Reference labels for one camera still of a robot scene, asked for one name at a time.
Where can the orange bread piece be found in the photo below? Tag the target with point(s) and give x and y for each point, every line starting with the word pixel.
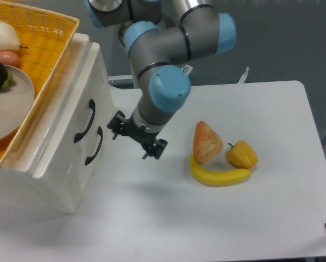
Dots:
pixel 206 144

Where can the white pear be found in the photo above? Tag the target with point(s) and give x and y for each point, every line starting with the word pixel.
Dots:
pixel 9 40

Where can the white table bracket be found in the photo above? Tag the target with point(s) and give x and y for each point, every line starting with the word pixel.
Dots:
pixel 187 70

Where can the white drawer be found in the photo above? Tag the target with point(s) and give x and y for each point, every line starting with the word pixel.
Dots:
pixel 83 163
pixel 89 102

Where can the yellow bell pepper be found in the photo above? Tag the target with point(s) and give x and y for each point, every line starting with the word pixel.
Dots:
pixel 241 155

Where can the grey round plate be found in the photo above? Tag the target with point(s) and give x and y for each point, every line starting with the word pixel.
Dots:
pixel 15 102

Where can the white drawer cabinet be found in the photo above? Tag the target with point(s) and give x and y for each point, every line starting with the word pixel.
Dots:
pixel 16 172

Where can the yellow wicker basket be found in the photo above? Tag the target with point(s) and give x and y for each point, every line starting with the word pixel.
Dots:
pixel 45 36

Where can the yellow banana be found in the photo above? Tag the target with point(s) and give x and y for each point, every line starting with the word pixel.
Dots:
pixel 217 178

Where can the pink peach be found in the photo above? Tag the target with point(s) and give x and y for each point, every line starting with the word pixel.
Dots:
pixel 9 58

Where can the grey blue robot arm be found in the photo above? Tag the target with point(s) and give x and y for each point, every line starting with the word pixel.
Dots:
pixel 156 53

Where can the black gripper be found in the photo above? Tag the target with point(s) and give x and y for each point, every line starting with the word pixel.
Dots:
pixel 120 125

